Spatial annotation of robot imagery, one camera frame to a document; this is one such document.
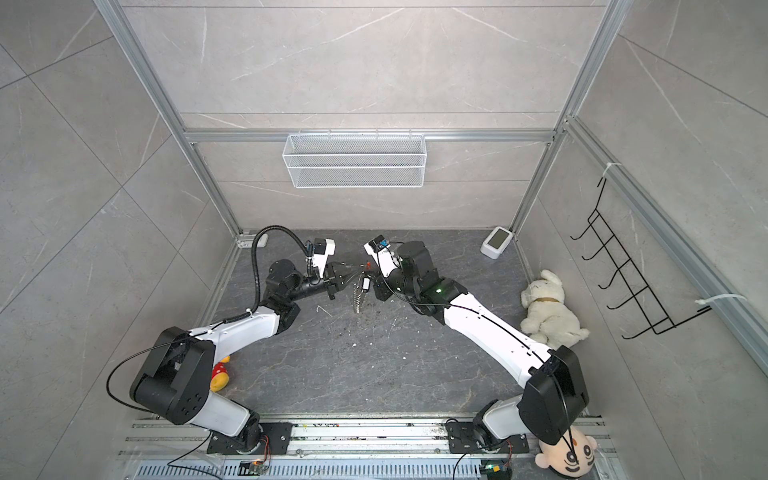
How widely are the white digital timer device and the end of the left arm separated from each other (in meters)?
0.59

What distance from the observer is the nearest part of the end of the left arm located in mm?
699

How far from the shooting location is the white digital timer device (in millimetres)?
1127
